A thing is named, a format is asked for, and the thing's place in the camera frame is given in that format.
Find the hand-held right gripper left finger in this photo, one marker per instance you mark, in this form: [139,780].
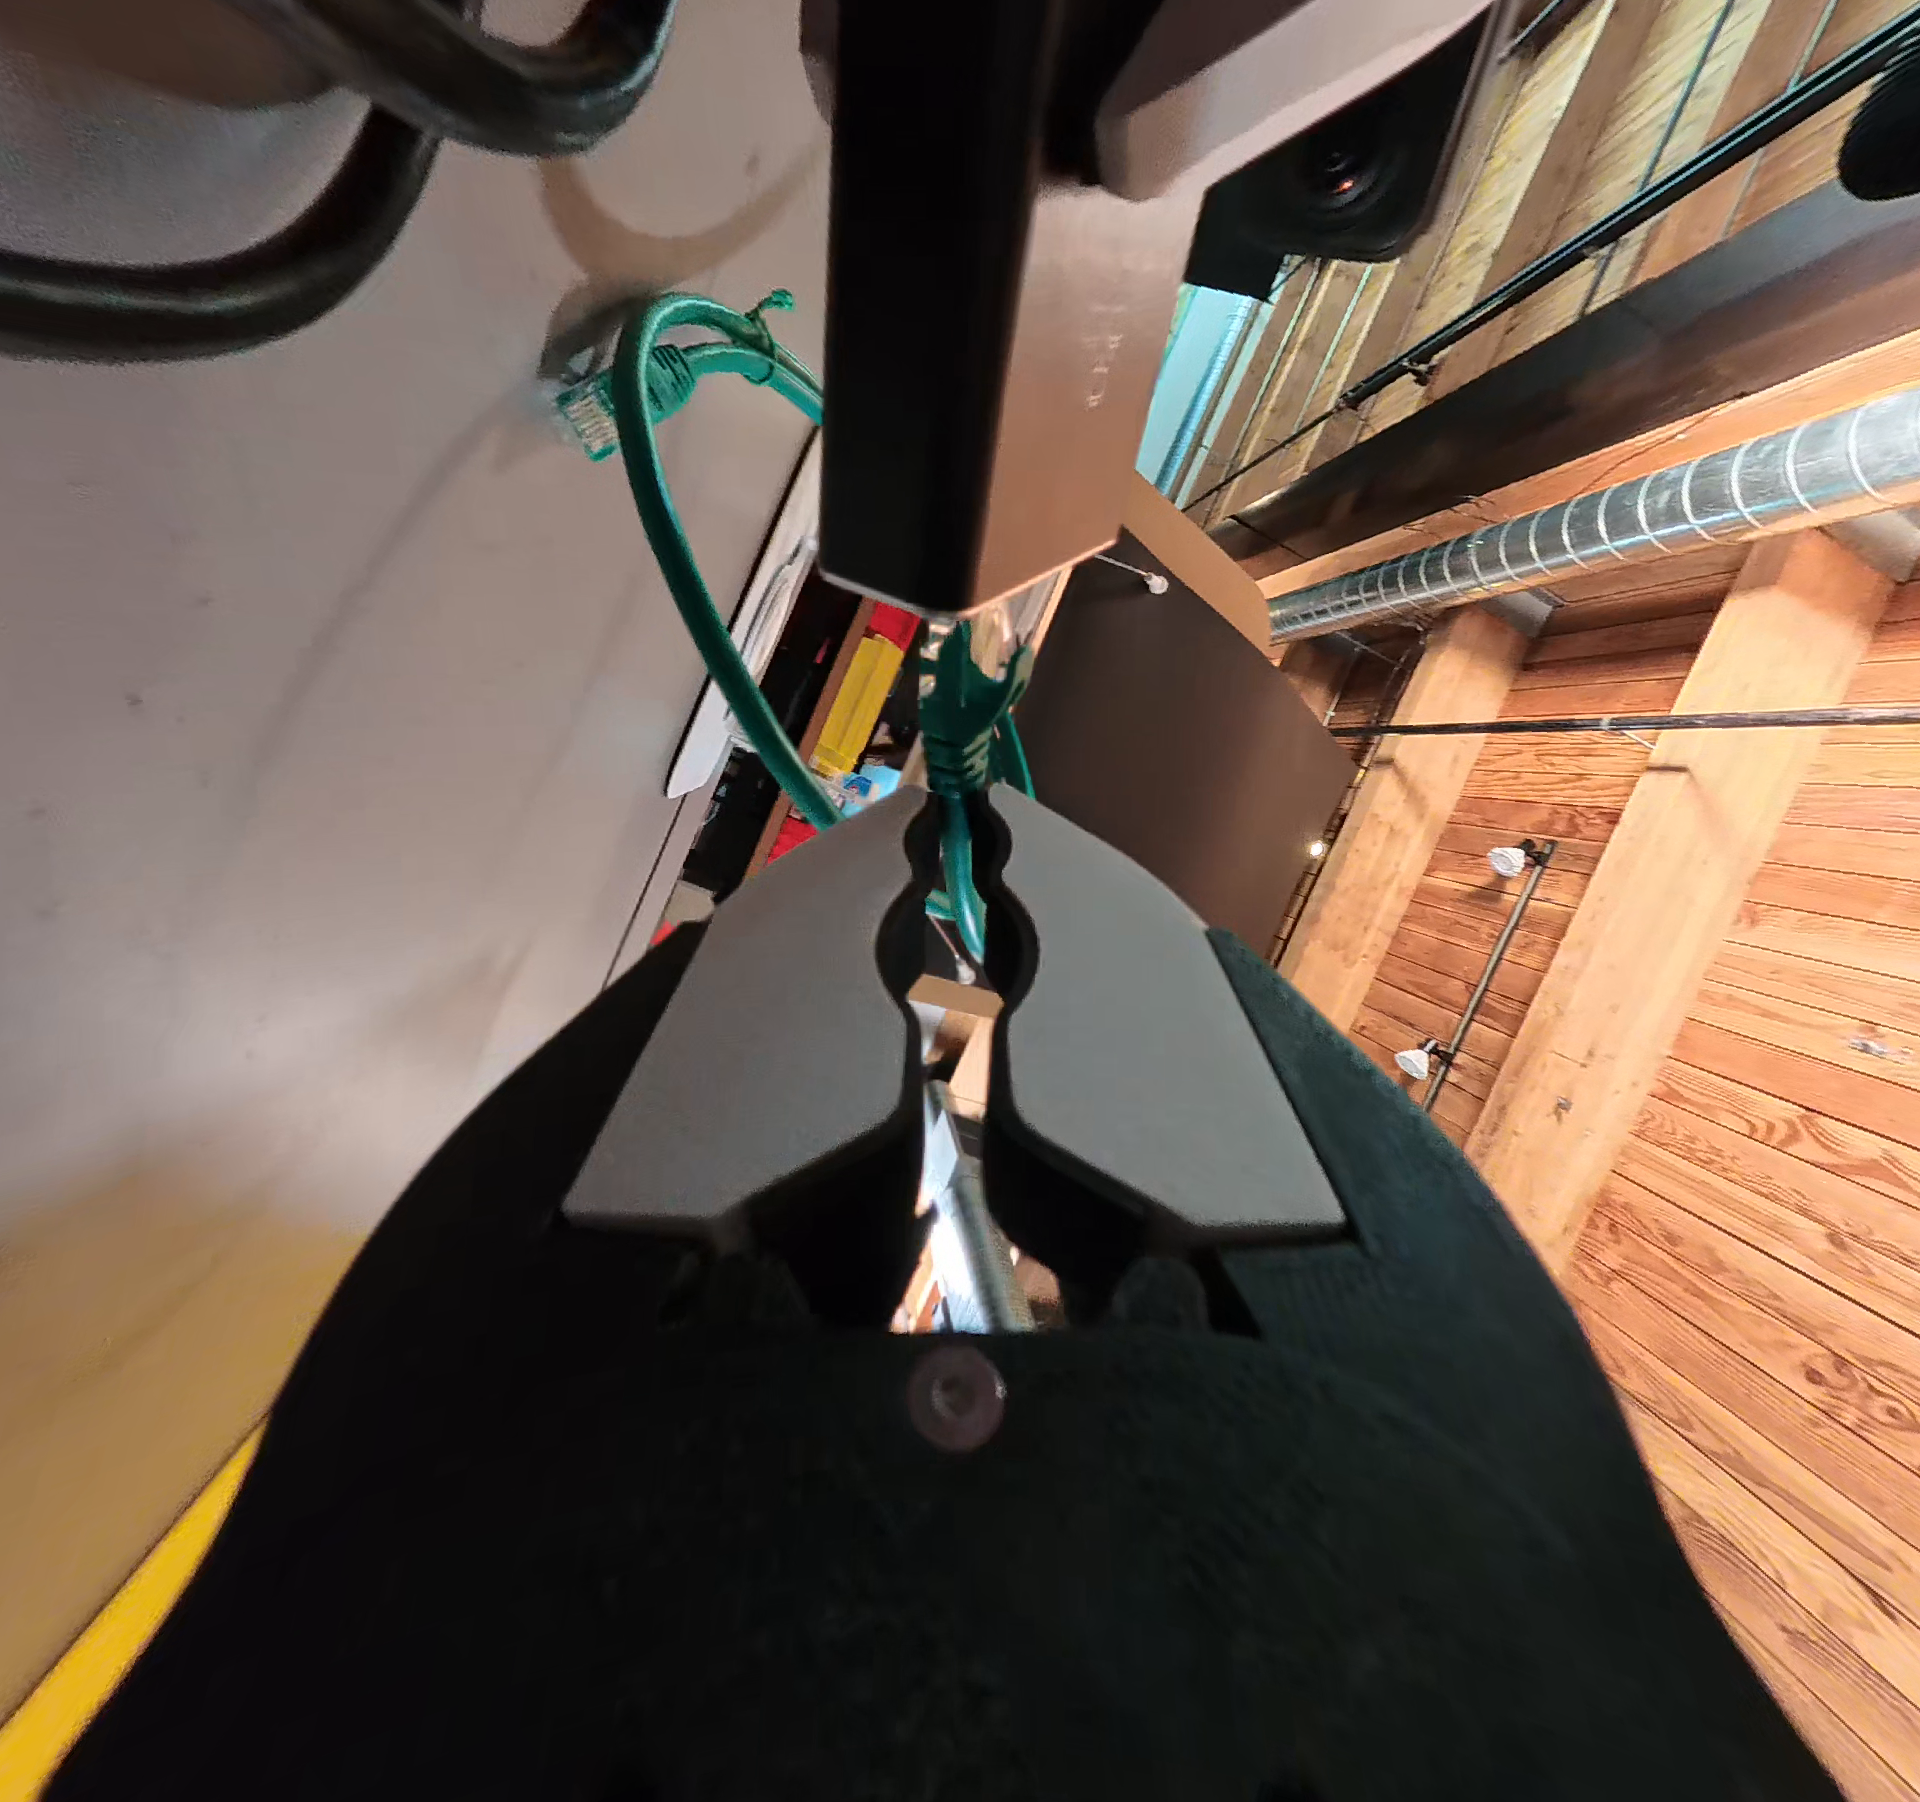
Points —
[750,1052]

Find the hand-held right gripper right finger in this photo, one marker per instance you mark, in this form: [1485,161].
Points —
[1169,1067]

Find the black network adapter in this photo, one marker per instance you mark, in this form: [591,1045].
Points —
[929,257]

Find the yellow storage bin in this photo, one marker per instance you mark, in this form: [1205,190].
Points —
[90,1653]

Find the grey desk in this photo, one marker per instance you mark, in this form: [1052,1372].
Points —
[299,782]

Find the white spotlight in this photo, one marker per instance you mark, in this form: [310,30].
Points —
[1506,861]
[1416,1060]

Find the dark brown panel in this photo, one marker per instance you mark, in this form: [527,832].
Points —
[1185,722]

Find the black lighting rail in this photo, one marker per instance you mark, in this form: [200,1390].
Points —
[1649,197]

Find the wooden post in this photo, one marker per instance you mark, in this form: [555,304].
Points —
[1649,858]
[1380,798]

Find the silver ventilation duct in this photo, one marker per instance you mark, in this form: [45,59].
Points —
[1575,528]

